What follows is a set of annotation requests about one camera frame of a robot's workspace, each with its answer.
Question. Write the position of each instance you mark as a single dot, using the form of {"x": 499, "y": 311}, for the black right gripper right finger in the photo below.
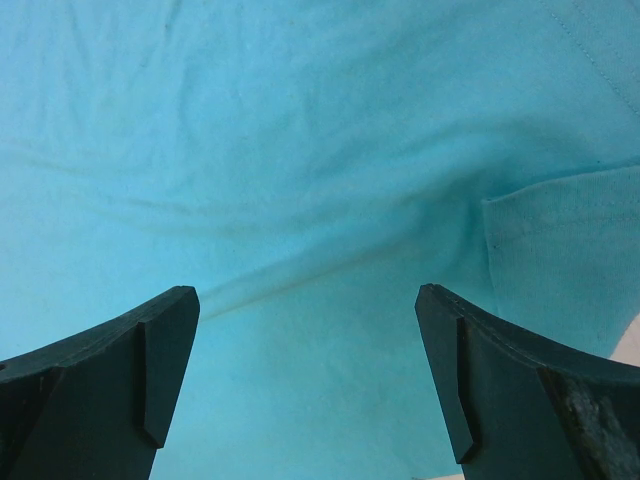
{"x": 518, "y": 405}

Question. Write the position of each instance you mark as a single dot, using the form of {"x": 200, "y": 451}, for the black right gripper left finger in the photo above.
{"x": 99, "y": 404}

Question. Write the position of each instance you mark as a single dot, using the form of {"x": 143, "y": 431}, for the turquoise t shirt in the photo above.
{"x": 307, "y": 166}

